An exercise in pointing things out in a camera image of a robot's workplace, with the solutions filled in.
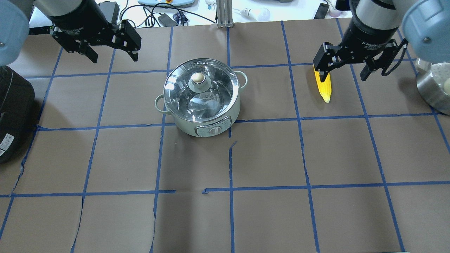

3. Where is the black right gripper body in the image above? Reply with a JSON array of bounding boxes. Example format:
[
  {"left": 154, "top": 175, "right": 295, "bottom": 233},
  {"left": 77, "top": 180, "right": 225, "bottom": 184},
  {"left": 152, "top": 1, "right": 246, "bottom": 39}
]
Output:
[{"left": 333, "top": 16, "right": 399, "bottom": 65}]

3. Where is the small black adapter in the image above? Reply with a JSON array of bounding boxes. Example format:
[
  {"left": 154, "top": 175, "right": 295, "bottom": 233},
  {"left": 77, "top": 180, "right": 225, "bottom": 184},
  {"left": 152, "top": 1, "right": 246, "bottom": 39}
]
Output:
[{"left": 157, "top": 13, "right": 178, "bottom": 27}]

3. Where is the steel steamer pot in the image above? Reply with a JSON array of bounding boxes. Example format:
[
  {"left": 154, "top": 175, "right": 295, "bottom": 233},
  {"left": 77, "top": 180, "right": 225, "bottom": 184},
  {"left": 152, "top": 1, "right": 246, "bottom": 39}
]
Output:
[{"left": 415, "top": 58, "right": 450, "bottom": 115}]

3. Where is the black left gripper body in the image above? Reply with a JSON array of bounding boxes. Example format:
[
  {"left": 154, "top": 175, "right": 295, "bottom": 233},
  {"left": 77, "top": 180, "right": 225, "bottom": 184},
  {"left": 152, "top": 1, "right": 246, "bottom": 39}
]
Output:
[{"left": 50, "top": 0, "right": 118, "bottom": 48}]

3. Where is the blue teach pendant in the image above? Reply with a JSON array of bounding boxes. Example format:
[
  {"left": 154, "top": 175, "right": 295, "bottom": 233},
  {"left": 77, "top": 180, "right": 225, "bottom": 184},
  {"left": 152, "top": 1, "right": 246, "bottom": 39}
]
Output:
[{"left": 137, "top": 0, "right": 196, "bottom": 8}]

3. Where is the black cable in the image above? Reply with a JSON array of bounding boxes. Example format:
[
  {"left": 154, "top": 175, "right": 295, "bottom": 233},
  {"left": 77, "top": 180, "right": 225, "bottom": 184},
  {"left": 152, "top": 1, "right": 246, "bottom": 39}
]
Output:
[{"left": 120, "top": 0, "right": 217, "bottom": 28}]

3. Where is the black power adapter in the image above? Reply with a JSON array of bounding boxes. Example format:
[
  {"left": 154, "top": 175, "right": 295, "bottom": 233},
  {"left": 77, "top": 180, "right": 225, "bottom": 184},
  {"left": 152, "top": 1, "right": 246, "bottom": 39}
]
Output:
[{"left": 98, "top": 1, "right": 120, "bottom": 24}]

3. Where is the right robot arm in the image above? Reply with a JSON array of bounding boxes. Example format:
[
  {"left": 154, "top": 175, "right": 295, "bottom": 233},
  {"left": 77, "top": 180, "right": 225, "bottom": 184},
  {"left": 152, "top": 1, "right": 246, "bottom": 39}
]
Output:
[{"left": 313, "top": 0, "right": 450, "bottom": 82}]

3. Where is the glass pot lid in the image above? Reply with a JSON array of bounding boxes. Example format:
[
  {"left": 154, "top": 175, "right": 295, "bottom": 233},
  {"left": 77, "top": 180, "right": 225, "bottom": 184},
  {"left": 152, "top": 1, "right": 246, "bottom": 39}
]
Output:
[{"left": 163, "top": 58, "right": 240, "bottom": 122}]

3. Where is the pale green electric pot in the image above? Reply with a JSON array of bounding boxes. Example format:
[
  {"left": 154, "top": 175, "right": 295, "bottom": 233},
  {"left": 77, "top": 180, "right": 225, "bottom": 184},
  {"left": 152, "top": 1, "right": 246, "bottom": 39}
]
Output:
[{"left": 154, "top": 58, "right": 249, "bottom": 138}]

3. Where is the black phone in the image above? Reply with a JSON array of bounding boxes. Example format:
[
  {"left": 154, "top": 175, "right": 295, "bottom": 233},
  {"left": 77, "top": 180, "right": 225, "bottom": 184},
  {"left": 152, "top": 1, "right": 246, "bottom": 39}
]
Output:
[{"left": 314, "top": 3, "right": 330, "bottom": 19}]

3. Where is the yellow corn cob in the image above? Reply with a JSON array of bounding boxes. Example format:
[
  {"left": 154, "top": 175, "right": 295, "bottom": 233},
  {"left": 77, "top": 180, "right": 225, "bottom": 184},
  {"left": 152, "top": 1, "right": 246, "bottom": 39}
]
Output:
[{"left": 314, "top": 70, "right": 332, "bottom": 103}]

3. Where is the aluminium frame post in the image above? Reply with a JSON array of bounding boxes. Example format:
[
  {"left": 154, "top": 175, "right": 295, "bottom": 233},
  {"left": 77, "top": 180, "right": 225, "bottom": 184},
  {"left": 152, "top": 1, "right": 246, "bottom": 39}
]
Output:
[{"left": 216, "top": 0, "right": 234, "bottom": 28}]

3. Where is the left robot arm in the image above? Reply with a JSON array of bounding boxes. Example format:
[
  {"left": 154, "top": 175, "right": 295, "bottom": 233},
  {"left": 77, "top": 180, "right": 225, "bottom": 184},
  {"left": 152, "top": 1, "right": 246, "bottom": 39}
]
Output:
[{"left": 0, "top": 0, "right": 141, "bottom": 66}]

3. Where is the black rice cooker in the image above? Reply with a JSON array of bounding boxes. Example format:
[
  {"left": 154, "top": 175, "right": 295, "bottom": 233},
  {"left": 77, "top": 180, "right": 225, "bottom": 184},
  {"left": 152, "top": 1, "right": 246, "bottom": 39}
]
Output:
[{"left": 0, "top": 66, "right": 35, "bottom": 163}]

